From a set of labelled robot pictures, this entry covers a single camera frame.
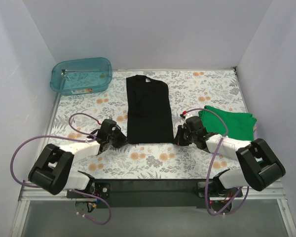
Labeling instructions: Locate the black t shirt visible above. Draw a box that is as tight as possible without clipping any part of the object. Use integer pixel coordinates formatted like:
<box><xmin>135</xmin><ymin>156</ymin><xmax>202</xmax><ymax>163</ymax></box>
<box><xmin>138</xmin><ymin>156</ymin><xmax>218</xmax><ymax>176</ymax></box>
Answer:
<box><xmin>126</xmin><ymin>75</ymin><xmax>174</xmax><ymax>144</ymax></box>

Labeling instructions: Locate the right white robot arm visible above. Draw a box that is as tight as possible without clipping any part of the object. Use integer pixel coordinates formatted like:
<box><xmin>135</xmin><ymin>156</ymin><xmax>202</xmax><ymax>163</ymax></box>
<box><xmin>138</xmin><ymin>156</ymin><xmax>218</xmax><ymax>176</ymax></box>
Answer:
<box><xmin>175</xmin><ymin>114</ymin><xmax>286</xmax><ymax>197</ymax></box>

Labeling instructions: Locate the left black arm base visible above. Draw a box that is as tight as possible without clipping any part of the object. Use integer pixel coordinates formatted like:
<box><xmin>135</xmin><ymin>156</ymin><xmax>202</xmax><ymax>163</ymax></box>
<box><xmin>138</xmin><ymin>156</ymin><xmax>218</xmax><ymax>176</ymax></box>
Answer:
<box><xmin>66</xmin><ymin>181</ymin><xmax>111</xmax><ymax>199</ymax></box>

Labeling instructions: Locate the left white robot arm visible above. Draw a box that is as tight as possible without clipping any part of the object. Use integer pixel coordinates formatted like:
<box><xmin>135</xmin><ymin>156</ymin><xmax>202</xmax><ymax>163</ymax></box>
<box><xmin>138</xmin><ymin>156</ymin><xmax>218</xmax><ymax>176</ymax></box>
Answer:
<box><xmin>28</xmin><ymin>119</ymin><xmax>127</xmax><ymax>198</ymax></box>

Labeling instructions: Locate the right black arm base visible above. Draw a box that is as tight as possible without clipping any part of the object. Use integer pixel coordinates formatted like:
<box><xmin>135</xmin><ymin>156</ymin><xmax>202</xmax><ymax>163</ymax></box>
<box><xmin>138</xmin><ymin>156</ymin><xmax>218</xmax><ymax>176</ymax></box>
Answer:
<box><xmin>193</xmin><ymin>181</ymin><xmax>238</xmax><ymax>199</ymax></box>

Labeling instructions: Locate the green folded t shirt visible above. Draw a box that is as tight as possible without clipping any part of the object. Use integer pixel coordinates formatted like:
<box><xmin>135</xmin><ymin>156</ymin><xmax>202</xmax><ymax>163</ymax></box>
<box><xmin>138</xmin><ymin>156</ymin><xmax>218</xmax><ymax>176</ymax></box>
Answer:
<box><xmin>198</xmin><ymin>106</ymin><xmax>257</xmax><ymax>141</ymax></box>

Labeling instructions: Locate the teal plastic bin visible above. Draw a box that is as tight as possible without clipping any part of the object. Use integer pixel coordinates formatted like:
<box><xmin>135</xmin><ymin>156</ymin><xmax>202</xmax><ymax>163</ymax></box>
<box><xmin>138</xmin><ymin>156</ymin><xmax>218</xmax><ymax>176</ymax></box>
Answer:
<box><xmin>50</xmin><ymin>57</ymin><xmax>112</xmax><ymax>96</ymax></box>

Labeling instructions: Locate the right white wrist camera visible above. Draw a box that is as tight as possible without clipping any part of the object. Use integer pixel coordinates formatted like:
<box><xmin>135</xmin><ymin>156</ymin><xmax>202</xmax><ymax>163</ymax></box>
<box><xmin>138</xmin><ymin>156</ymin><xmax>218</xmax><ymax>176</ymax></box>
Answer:
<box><xmin>180</xmin><ymin>111</ymin><xmax>193</xmax><ymax>121</ymax></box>

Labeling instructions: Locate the aluminium frame rail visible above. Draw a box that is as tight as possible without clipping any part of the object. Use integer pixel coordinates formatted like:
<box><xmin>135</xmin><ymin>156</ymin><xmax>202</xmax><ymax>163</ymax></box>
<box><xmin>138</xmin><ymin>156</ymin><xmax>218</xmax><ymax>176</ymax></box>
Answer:
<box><xmin>11</xmin><ymin>180</ymin><xmax>296</xmax><ymax>237</ymax></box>

